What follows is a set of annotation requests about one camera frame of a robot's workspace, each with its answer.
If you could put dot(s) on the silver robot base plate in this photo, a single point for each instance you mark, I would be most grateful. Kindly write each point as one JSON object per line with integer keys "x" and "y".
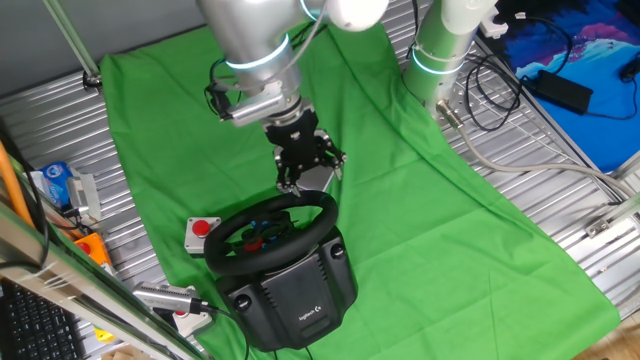
{"x": 462, "y": 95}

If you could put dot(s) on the black leather steering wheel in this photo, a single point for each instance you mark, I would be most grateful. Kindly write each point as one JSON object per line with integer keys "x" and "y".
{"x": 225, "y": 260}

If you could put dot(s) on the blue and white tissue pack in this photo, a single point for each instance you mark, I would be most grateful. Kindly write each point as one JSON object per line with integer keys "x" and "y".
{"x": 56, "y": 182}

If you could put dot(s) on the black keyboard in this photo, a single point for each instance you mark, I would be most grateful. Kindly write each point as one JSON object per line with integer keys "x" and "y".
{"x": 35, "y": 325}

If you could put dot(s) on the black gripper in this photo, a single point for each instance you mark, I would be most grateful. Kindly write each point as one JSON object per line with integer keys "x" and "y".
{"x": 295, "y": 140}

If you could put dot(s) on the aluminium corner bracket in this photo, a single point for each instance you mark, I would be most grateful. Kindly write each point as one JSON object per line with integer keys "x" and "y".
{"x": 600, "y": 227}

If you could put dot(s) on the blue purple mouse pad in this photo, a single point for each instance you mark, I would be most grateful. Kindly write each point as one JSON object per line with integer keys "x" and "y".
{"x": 600, "y": 100}

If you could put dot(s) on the green cloth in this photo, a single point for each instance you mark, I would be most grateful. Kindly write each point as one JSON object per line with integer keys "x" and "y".
{"x": 425, "y": 225}

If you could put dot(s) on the orange box red button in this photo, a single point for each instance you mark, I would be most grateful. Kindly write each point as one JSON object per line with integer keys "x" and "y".
{"x": 97, "y": 252}

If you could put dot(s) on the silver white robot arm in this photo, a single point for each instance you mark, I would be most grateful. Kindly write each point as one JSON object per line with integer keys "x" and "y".
{"x": 250, "y": 30}

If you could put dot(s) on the grey box large red button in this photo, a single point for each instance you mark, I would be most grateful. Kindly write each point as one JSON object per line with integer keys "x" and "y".
{"x": 192, "y": 242}

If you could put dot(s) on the orange rod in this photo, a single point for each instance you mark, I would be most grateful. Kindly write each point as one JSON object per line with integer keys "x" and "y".
{"x": 10, "y": 180}

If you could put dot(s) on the silver camera on frame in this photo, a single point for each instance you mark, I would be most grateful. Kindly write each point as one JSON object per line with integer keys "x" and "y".
{"x": 160, "y": 295}

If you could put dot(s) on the black power adapter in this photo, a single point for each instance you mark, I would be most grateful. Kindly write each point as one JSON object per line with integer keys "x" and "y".
{"x": 565, "y": 92}

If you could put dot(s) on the thin grey-green pole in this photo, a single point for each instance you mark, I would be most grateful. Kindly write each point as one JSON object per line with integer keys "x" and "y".
{"x": 70, "y": 35}

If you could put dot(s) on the black computer mouse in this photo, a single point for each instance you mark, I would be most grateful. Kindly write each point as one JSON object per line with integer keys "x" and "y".
{"x": 631, "y": 70}

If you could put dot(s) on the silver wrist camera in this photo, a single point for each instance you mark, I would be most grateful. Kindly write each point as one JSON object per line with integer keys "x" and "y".
{"x": 255, "y": 107}

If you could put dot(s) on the aluminium frame bar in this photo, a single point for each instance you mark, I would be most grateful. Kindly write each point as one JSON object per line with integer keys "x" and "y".
{"x": 50, "y": 270}

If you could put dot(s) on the grey box small red button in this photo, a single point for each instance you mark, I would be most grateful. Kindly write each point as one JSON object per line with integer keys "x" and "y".
{"x": 192, "y": 322}

